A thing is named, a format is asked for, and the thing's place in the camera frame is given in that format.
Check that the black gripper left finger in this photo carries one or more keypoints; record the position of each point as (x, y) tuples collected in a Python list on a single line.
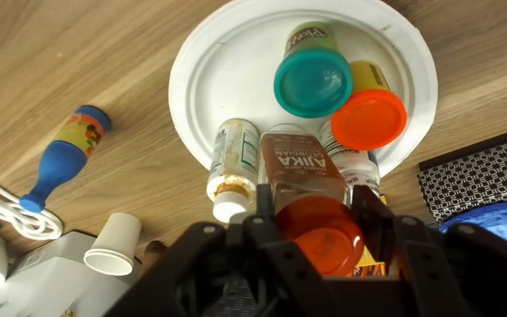
[(265, 204)]

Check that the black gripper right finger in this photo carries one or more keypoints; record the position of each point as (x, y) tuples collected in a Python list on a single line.
[(378, 225)]

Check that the brown spice bottle orange cap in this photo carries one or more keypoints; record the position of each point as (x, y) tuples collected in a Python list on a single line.
[(309, 186)]

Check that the white pill bottle with label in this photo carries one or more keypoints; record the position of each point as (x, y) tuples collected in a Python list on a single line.
[(235, 163)]

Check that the orange lid dough tub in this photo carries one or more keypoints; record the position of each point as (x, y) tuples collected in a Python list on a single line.
[(371, 116)]

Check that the teal lid dough tub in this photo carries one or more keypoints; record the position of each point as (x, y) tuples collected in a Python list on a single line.
[(315, 79)]

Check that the blue toy bottle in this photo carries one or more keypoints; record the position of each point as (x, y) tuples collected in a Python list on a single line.
[(63, 158)]

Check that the white paper plate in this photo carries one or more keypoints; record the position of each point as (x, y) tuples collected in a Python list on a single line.
[(230, 63)]

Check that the yellow open cardboard box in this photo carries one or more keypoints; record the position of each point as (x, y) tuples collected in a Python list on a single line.
[(371, 264)]

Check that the brown moose plush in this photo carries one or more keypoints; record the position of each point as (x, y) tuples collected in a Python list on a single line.
[(156, 246)]

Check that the white foam cup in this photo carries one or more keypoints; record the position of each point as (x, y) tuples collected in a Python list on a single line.
[(114, 246)]

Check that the white planter machine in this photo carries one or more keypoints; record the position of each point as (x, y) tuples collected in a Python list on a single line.
[(43, 281)]

